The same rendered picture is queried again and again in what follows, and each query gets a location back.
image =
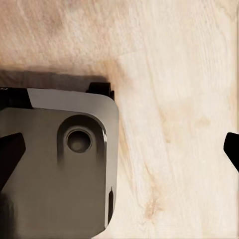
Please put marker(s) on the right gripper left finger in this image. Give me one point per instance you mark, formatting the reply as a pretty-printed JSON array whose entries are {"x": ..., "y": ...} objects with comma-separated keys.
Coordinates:
[{"x": 12, "y": 149}]

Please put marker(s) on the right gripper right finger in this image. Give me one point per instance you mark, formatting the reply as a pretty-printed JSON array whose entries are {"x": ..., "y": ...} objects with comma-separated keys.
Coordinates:
[{"x": 231, "y": 148}]

